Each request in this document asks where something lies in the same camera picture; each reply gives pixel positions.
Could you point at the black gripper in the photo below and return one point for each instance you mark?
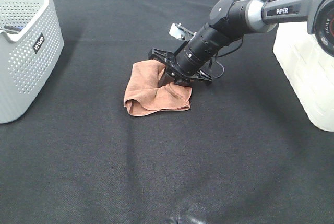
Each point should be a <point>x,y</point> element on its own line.
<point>172,73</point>

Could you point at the white plastic basket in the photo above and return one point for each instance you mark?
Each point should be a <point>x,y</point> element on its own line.
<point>309,70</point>

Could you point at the black tape piece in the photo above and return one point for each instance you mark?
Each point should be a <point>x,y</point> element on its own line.
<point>194,214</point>

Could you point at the black table cloth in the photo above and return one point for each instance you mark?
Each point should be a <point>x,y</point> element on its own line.
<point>246,150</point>

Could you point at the brown towel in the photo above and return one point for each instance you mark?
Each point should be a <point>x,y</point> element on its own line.
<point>143,96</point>

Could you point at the grey perforated plastic basket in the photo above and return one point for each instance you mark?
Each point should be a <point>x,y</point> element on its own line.
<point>31,43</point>

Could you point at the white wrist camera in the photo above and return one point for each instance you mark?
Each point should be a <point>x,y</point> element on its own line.
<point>181,33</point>

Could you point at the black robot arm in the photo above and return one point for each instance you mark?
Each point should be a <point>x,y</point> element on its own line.
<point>229,21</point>

